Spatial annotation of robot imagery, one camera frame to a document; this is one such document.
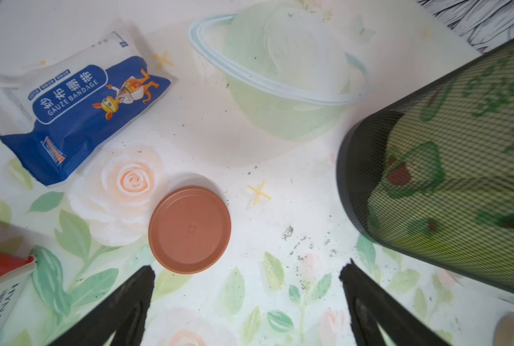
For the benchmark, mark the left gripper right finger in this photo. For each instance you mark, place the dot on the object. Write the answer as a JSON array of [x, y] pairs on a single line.
[[373, 310]]

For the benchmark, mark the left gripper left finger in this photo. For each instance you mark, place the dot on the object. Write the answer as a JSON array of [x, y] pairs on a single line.
[[120, 318]]

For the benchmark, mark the red-brown jar lid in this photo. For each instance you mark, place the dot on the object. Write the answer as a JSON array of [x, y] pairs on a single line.
[[189, 230]]

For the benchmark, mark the beige jar lid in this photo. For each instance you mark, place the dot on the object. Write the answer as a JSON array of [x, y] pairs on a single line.
[[504, 333]]

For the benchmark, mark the floral table mat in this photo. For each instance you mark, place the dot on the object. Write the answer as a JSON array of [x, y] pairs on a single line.
[[277, 282]]

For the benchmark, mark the yellow-green plastic bin bag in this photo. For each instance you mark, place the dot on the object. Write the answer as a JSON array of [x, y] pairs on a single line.
[[460, 173]]

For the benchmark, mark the black mesh trash bin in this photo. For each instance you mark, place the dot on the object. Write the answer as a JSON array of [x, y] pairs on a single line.
[[443, 173]]

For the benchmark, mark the blue packaged item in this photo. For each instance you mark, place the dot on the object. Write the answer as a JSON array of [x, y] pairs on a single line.
[[53, 118]]

